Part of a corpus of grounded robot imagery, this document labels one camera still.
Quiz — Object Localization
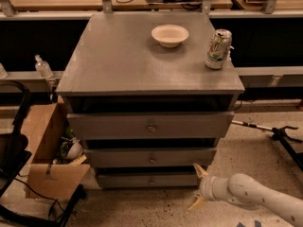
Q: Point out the green white soda can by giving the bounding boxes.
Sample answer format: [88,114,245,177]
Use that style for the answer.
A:
[205,29,232,70]

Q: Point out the grey drawer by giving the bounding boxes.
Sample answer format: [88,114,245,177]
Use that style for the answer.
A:
[67,112,234,140]
[85,148,216,168]
[96,172,199,189]

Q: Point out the black floor cable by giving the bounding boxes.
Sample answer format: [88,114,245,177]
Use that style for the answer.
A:
[12,177,69,223]

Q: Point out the white cup in box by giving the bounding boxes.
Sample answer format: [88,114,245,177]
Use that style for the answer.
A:
[66,138,83,160]

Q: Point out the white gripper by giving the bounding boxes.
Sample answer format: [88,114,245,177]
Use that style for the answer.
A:
[188,163,230,211]

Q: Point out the black chair frame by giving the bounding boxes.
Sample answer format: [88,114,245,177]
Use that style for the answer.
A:
[0,80,86,227]

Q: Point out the black stand with metal pole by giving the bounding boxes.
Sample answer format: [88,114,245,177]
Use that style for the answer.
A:
[232,120,303,171]

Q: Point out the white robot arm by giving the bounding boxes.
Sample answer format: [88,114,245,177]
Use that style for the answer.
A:
[188,163,303,227]

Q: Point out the brown cardboard box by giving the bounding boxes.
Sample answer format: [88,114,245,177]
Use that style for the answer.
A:
[22,103,90,200]

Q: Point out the grey middle drawer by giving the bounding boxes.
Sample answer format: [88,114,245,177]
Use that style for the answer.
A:
[85,148,216,168]

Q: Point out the white bowl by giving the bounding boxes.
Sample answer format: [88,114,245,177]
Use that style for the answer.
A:
[151,25,189,48]

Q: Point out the grey top drawer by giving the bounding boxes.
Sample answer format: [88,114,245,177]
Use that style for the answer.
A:
[67,112,234,140]

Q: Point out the grey bottom drawer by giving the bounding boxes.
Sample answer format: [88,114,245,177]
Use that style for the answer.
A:
[96,172,199,189]

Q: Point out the grey wooden drawer cabinet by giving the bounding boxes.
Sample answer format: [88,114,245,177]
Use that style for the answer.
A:
[57,12,244,176]

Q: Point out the clear plastic bottle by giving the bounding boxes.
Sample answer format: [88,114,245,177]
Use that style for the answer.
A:
[35,55,53,79]

